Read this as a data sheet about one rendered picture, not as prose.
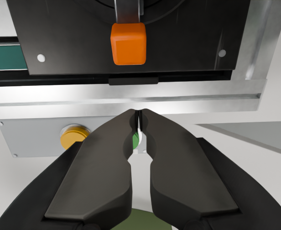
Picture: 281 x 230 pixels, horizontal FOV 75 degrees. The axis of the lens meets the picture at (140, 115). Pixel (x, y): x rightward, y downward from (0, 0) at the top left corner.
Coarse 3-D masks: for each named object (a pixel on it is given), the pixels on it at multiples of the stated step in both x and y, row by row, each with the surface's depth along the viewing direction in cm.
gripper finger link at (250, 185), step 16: (208, 144) 9; (224, 160) 8; (224, 176) 7; (240, 176) 7; (240, 192) 6; (256, 192) 6; (240, 208) 6; (256, 208) 6; (272, 208) 6; (208, 224) 6; (224, 224) 6; (240, 224) 6; (256, 224) 6; (272, 224) 5
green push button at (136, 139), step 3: (135, 132) 25; (135, 135) 25; (138, 135) 26; (135, 138) 26; (138, 138) 26; (135, 141) 26; (138, 141) 26; (135, 144) 26; (138, 144) 26; (135, 147) 26
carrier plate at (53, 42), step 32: (32, 0) 18; (64, 0) 18; (192, 0) 18; (224, 0) 18; (32, 32) 19; (64, 32) 19; (96, 32) 19; (160, 32) 19; (192, 32) 20; (224, 32) 20; (32, 64) 21; (64, 64) 21; (96, 64) 21; (160, 64) 21; (192, 64) 21; (224, 64) 21
